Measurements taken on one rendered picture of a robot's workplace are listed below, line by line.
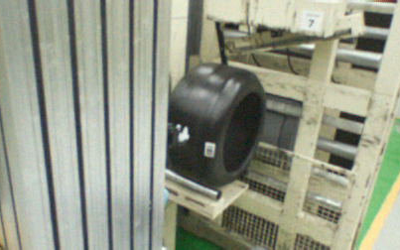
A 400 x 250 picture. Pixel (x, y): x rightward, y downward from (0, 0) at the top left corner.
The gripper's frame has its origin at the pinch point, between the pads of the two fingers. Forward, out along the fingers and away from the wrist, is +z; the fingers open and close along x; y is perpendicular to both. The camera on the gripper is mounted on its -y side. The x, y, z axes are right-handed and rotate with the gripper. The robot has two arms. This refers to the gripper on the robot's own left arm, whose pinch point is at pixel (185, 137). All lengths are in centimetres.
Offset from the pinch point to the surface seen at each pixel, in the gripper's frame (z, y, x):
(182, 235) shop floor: 86, -113, 47
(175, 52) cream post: 22.3, 30.3, 26.7
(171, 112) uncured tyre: 3.1, 7.3, 10.9
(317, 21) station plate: 42, 53, -31
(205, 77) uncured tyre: 14.8, 23.2, 3.3
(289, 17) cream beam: 42, 53, -18
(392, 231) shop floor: 199, -99, -86
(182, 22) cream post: 25, 44, 27
